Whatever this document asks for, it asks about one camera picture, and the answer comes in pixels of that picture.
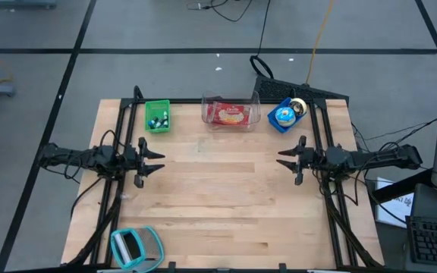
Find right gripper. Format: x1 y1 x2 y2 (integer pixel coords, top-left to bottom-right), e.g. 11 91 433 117
276 135 341 187

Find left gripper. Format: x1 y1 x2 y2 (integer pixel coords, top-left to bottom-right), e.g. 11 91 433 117
121 136 166 190

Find blue frosted toy donut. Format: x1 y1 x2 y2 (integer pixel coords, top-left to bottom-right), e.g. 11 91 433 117
274 106 297 127

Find blue plastic basket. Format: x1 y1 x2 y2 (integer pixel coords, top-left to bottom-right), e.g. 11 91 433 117
266 96 307 134

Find green plastic basket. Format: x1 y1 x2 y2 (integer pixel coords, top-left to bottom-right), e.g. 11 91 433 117
144 99 171 134

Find red popcorn packet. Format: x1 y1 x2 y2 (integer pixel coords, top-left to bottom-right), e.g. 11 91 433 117
205 102 219 124
210 102 252 126

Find clear plastic bin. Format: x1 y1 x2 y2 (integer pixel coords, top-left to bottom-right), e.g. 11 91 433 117
201 90 262 133

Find black perforated metal panel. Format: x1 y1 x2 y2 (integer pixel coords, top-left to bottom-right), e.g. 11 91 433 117
253 74 351 102

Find black desk beam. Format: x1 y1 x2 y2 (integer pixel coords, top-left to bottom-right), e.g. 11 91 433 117
372 168 434 204

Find white paper sheet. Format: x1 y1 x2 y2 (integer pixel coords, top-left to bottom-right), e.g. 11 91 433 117
376 177 415 228

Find black computer keyboard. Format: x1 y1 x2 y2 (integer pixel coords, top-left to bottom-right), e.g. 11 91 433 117
405 215 437 266

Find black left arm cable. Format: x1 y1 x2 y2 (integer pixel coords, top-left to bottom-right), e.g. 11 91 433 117
96 128 128 151

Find black aluminium table frame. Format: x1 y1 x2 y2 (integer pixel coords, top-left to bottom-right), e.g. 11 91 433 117
89 96 385 268

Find black left base cable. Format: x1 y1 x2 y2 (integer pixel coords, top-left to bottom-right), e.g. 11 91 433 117
69 176 105 223

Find black desk cables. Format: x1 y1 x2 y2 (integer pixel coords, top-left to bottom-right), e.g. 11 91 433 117
351 116 437 152

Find yellow floor cable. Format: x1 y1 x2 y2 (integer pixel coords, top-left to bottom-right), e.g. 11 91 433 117
304 0 335 85

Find black looped floor cable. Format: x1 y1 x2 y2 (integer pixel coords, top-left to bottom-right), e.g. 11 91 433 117
248 0 275 80

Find thin black floor cable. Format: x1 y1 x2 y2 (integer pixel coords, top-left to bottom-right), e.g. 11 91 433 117
187 0 254 23

